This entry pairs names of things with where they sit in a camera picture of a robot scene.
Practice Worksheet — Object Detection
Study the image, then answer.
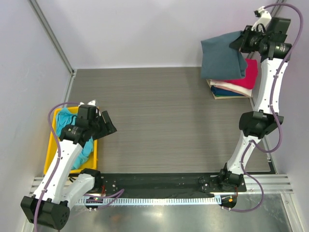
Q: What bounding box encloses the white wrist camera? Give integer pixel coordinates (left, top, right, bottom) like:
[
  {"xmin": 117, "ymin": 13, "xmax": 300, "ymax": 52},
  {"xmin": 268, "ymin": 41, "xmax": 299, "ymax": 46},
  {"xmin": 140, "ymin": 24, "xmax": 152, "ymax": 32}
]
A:
[
  {"xmin": 78, "ymin": 100, "xmax": 98, "ymax": 107},
  {"xmin": 251, "ymin": 6, "xmax": 272, "ymax": 31}
]

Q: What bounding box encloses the yellow plastic bin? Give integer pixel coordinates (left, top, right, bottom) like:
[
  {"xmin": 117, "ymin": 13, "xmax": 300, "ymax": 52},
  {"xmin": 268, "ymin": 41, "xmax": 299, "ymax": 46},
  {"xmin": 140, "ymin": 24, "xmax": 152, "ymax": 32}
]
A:
[{"xmin": 43, "ymin": 106, "xmax": 98, "ymax": 174}]

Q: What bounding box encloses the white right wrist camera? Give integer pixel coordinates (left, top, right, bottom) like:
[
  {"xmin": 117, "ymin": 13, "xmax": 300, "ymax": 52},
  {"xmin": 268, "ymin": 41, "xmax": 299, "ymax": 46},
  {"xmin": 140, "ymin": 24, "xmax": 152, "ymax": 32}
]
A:
[{"xmin": 251, "ymin": 6, "xmax": 272, "ymax": 31}]

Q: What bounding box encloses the white slotted cable duct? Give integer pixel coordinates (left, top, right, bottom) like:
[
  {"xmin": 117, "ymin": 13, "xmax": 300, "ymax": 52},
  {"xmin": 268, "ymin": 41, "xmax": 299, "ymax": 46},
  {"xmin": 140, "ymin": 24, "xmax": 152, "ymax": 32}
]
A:
[{"xmin": 76, "ymin": 195, "xmax": 221, "ymax": 206}]

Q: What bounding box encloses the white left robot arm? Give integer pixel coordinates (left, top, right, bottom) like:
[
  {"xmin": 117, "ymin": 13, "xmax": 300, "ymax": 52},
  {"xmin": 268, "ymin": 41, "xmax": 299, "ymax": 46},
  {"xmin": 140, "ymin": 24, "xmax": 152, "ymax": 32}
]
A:
[{"xmin": 20, "ymin": 100, "xmax": 116, "ymax": 231}]

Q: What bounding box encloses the folded navy t shirt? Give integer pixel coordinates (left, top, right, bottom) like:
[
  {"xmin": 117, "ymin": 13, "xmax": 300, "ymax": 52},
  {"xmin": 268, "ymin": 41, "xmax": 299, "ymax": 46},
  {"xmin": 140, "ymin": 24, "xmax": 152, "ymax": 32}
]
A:
[{"xmin": 211, "ymin": 86, "xmax": 243, "ymax": 97}]

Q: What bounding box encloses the turquoise t shirt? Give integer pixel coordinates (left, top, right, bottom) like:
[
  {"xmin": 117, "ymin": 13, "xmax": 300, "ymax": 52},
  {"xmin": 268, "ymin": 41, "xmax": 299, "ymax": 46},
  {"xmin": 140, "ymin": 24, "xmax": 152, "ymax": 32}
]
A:
[{"xmin": 55, "ymin": 107, "xmax": 94, "ymax": 170}]

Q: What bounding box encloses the folded red t shirt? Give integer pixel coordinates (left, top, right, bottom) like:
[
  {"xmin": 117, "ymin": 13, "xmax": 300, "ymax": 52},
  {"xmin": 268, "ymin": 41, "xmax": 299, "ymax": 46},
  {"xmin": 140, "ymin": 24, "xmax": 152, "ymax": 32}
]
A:
[{"xmin": 223, "ymin": 58, "xmax": 259, "ymax": 89}]

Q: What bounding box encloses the aluminium frame rail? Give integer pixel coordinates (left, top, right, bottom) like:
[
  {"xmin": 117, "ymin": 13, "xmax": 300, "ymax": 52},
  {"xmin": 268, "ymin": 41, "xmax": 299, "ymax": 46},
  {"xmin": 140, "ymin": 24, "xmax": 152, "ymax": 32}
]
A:
[{"xmin": 28, "ymin": 175, "xmax": 294, "ymax": 197}]

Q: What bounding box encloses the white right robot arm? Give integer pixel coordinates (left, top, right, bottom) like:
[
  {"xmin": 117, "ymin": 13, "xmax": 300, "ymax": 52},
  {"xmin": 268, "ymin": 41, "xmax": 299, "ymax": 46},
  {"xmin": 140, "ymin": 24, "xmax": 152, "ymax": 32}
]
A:
[{"xmin": 209, "ymin": 17, "xmax": 293, "ymax": 191}]

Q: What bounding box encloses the folded green t shirt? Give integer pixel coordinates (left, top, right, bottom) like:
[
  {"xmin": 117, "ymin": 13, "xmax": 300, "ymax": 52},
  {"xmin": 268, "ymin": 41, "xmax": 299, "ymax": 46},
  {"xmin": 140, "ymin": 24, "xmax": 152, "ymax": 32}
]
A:
[{"xmin": 213, "ymin": 94, "xmax": 248, "ymax": 100}]

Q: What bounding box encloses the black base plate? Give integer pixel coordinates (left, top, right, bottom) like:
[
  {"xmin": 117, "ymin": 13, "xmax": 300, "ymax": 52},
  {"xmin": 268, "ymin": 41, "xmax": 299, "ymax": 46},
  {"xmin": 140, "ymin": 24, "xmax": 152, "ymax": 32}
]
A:
[{"xmin": 101, "ymin": 173, "xmax": 247, "ymax": 199}]

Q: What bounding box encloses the slate blue t shirt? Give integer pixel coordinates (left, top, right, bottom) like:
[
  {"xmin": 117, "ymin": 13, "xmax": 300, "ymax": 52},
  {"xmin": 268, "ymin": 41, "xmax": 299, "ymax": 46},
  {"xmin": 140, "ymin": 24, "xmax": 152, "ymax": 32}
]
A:
[{"xmin": 200, "ymin": 31, "xmax": 247, "ymax": 80}]

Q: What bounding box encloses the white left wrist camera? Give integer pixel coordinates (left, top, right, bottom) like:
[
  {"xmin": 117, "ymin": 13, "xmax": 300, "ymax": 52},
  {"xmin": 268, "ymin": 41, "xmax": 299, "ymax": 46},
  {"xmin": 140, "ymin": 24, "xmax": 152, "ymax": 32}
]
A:
[{"xmin": 78, "ymin": 100, "xmax": 98, "ymax": 107}]

